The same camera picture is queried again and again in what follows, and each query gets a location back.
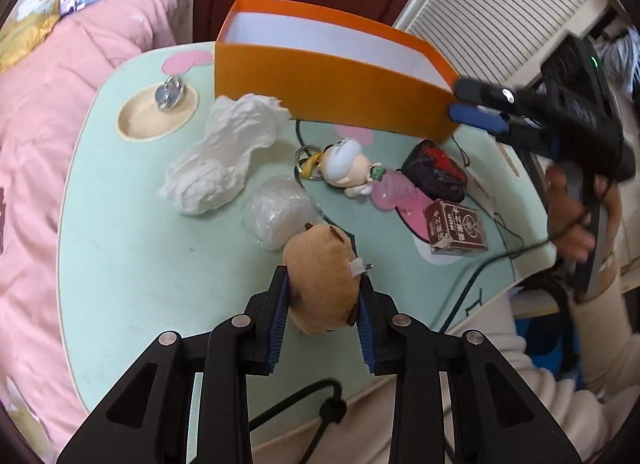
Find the blue white striped shirt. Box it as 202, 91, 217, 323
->
597, 29, 640, 95

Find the crumpled white tissue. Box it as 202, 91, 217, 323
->
161, 93, 291, 216

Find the black red hard case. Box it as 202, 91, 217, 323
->
402, 140, 468, 203

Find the orange cardboard box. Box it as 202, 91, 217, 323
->
214, 0, 461, 141

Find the pink blanket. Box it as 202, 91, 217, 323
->
0, 0, 193, 445

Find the white haired doll keychain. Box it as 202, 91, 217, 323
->
294, 139, 385, 199

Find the thin black cable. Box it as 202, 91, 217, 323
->
292, 119, 558, 335

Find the white power strip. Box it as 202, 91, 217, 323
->
15, 0, 56, 20

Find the brown card box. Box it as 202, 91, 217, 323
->
424, 198, 488, 256

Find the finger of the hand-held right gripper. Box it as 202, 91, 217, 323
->
454, 75, 551, 112
448, 102, 557, 157

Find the silver metal clip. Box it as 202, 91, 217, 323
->
154, 73, 185, 110

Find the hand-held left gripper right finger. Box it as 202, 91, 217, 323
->
356, 274, 571, 464

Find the yellow pillow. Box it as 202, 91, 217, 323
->
0, 9, 66, 70

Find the person's right hand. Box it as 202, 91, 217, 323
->
545, 164, 598, 265

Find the plastic ball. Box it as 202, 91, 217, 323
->
241, 177, 313, 251

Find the person's right forearm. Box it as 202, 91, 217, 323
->
570, 264, 640, 402

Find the person's cream clothing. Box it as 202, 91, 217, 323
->
250, 289, 640, 464

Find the white louvered closet door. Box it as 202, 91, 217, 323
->
392, 0, 616, 80

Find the black gripper cord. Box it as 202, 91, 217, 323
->
248, 379, 347, 464

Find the brown plush toy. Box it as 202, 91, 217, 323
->
281, 223, 362, 335

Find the pink crystal ornament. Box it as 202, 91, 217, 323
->
370, 170, 426, 212

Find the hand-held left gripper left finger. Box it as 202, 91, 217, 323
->
56, 264, 291, 464

